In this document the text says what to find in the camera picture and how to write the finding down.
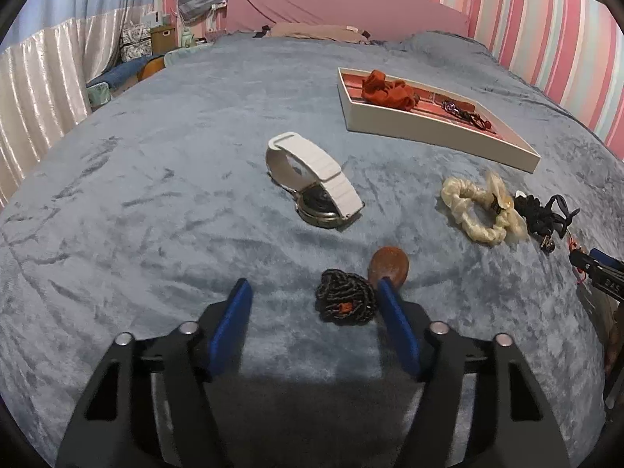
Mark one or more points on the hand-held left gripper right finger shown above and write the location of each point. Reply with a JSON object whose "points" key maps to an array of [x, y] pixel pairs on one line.
{"points": [[399, 331]]}

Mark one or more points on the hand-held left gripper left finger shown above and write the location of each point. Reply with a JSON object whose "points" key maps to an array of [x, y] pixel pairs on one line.
{"points": [[229, 326]]}

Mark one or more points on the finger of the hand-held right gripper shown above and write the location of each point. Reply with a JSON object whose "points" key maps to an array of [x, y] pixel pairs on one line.
{"points": [[604, 258], [585, 263]]}

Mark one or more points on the white tray with red lining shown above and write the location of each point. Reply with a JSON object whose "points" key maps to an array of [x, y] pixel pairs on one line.
{"points": [[414, 124]]}

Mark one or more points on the orange fabric scrunchie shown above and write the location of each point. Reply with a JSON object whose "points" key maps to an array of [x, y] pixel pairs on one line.
{"points": [[387, 90]]}

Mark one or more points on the person's right forearm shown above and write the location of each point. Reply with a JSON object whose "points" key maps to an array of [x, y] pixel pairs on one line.
{"points": [[616, 346]]}

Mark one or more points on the cream satin scrunchie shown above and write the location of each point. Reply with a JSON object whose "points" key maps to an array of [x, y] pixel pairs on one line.
{"points": [[475, 226]]}

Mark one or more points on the blue folded cloth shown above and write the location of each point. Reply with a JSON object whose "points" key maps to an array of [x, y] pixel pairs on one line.
{"points": [[119, 73]]}

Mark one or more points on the small green figurine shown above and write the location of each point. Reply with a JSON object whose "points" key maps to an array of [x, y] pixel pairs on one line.
{"points": [[187, 38]]}

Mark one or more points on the brown cardboard box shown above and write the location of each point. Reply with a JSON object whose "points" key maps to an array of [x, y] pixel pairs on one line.
{"points": [[162, 38]]}

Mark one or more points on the patterned storage box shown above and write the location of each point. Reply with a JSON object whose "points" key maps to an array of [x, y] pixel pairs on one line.
{"points": [[135, 43]]}

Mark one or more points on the white satin curtain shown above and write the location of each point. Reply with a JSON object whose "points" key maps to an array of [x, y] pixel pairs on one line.
{"points": [[44, 83]]}

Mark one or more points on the brown pillow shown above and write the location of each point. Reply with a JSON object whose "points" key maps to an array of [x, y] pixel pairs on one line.
{"points": [[317, 31]]}

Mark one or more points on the pink pillow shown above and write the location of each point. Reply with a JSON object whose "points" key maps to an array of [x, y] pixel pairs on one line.
{"points": [[341, 5]]}

